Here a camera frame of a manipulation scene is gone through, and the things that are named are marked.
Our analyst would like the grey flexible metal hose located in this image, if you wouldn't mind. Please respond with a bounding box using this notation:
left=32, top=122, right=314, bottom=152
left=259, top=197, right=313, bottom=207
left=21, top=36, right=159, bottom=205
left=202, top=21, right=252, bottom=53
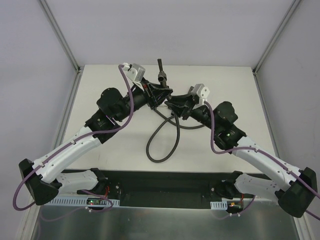
left=146, top=106, right=205, bottom=164

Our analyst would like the grey metal faucet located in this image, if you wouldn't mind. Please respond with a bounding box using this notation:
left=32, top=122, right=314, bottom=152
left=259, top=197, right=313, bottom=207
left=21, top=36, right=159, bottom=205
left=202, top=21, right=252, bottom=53
left=157, top=58, right=173, bottom=100

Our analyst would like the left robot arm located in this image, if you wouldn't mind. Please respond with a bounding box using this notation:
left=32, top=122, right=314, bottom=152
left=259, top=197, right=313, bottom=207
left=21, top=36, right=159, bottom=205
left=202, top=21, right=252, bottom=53
left=18, top=79, right=173, bottom=206

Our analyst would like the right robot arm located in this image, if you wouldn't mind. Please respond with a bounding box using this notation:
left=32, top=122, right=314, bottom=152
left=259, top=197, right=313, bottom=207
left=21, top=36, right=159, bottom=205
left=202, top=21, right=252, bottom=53
left=165, top=94, right=320, bottom=218

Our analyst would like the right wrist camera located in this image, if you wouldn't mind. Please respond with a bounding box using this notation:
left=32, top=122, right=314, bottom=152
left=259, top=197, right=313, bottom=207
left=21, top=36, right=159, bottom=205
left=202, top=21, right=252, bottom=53
left=190, top=83, right=210, bottom=108

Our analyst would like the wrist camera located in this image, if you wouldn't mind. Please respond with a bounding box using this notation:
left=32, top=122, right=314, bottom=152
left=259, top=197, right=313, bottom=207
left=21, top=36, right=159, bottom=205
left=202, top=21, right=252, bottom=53
left=190, top=83, right=210, bottom=108
left=122, top=62, right=146, bottom=84

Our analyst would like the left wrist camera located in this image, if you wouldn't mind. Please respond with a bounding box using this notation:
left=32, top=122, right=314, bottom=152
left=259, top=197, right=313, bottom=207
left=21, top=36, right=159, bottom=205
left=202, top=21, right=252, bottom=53
left=122, top=62, right=146, bottom=84

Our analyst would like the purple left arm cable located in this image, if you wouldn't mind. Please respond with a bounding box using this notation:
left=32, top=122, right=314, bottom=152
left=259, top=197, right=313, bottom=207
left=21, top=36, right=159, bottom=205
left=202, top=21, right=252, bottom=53
left=12, top=64, right=136, bottom=212

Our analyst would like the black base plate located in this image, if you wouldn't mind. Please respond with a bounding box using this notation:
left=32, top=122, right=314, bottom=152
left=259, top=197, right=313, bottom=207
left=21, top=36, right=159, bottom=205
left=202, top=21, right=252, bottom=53
left=76, top=169, right=276, bottom=208

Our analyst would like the white cable duct right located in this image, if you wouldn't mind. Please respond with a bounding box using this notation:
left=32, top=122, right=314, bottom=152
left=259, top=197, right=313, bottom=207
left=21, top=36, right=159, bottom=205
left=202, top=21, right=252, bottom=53
left=210, top=200, right=228, bottom=211

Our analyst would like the white cable duct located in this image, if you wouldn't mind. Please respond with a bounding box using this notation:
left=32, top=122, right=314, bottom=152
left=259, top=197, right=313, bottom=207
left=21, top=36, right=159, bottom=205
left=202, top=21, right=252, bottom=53
left=45, top=196, right=120, bottom=208
left=210, top=200, right=228, bottom=211

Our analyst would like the white cable duct left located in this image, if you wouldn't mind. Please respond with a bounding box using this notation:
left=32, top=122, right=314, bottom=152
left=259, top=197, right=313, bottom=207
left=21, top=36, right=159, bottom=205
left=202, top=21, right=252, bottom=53
left=45, top=196, right=120, bottom=208

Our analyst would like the aluminium frame post left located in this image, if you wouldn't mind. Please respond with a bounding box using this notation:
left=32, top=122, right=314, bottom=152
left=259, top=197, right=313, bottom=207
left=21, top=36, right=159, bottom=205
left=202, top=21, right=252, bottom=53
left=37, top=0, right=81, bottom=74

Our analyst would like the aluminium frame post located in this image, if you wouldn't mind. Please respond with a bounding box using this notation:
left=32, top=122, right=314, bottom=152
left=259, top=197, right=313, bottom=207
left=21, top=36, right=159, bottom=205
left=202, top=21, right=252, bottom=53
left=37, top=0, right=81, bottom=74
left=252, top=0, right=302, bottom=75

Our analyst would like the aluminium frame post right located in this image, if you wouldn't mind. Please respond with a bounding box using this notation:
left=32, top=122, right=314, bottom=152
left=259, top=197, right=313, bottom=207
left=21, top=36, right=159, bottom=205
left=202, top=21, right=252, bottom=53
left=252, top=0, right=302, bottom=75

